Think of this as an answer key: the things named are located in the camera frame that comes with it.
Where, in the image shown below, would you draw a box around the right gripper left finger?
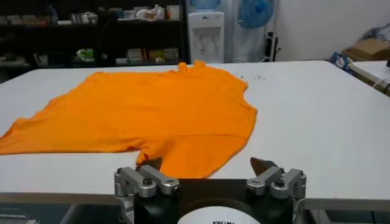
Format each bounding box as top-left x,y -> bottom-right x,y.
114,156 -> 181,198

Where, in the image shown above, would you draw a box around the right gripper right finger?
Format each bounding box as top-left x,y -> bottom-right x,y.
246,156 -> 307,200

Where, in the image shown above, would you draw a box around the orange t-shirt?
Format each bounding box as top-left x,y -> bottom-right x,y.
0,60 -> 258,180

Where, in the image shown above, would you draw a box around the pile of grey clothes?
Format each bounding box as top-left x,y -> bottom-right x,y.
362,24 -> 390,42

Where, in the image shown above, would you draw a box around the blue white bag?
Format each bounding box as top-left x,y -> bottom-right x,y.
328,51 -> 351,72

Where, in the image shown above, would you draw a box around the white bottle rack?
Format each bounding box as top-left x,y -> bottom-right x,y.
224,0 -> 280,63

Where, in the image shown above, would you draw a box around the green packaged goods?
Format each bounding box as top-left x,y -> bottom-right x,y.
76,48 -> 94,61

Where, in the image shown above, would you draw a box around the white side table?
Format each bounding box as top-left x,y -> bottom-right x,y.
349,60 -> 390,97

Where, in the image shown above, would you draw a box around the white water dispenser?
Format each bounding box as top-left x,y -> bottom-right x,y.
187,11 -> 225,64

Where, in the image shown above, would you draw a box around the stack of flat cardboard boxes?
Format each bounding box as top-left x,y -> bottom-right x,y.
341,38 -> 390,61

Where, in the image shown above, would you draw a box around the white pink plastic bag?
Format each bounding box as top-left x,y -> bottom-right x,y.
136,4 -> 166,21

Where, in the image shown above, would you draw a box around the black storage shelf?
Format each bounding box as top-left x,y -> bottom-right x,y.
0,0 -> 188,68

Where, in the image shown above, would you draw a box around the blue water bottle upright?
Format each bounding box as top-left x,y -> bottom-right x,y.
189,0 -> 222,10

